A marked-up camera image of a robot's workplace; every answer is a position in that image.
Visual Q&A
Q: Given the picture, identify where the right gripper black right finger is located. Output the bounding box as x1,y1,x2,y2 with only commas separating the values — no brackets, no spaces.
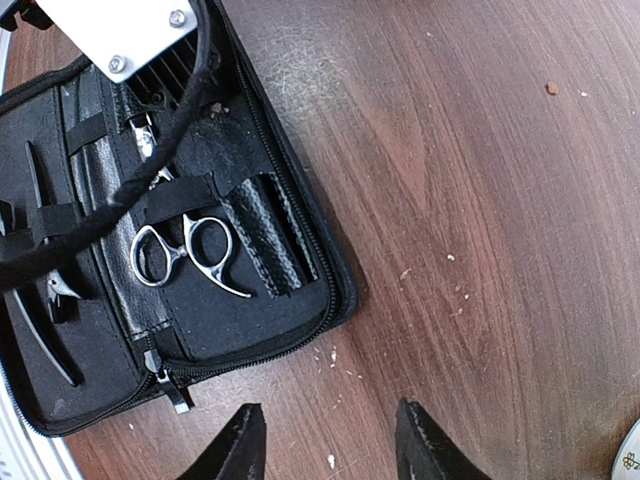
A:
395,398,490,480

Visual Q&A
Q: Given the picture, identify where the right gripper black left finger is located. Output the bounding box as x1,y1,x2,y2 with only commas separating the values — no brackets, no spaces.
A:
178,403,266,480

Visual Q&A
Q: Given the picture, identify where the black zip tool case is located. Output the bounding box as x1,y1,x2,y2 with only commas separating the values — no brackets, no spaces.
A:
1,1,357,436

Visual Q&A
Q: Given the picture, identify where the black hair clip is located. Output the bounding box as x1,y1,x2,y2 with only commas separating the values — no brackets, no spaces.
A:
10,269,82,387

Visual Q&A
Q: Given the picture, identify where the white patterned mug yellow inside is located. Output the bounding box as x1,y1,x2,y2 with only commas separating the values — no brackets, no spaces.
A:
610,420,640,480

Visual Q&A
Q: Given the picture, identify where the aluminium front rail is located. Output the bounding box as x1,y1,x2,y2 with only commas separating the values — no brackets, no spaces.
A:
1,381,83,480

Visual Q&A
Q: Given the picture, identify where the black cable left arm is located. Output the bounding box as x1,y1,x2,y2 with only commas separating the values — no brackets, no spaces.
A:
0,0,214,294

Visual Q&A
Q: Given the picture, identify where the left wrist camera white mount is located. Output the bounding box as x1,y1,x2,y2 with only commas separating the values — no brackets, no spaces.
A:
38,0,197,84

